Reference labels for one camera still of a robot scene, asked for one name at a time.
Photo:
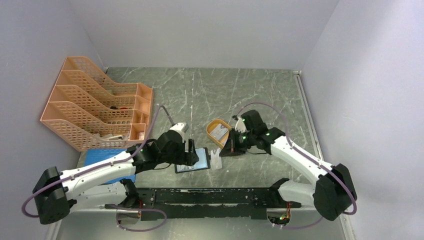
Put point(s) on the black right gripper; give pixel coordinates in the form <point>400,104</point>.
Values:
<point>231,147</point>

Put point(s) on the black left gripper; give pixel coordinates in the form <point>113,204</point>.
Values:
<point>183,158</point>

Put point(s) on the black leather card holder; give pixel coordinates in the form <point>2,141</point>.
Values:
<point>201,161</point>

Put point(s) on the orange oval tray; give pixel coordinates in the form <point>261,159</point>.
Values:
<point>212,125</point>

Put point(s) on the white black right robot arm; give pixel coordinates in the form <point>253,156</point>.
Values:
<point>330,189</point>

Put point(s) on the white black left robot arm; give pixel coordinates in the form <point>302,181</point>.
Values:
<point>57,194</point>

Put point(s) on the orange mesh file organizer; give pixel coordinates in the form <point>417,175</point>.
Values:
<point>89,110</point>

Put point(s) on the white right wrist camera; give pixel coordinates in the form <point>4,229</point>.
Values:
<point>240,125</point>

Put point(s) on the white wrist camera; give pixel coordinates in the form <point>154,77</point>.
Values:
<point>240,125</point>
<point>181,128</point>

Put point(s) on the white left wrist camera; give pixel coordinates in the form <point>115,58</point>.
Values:
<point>181,128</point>

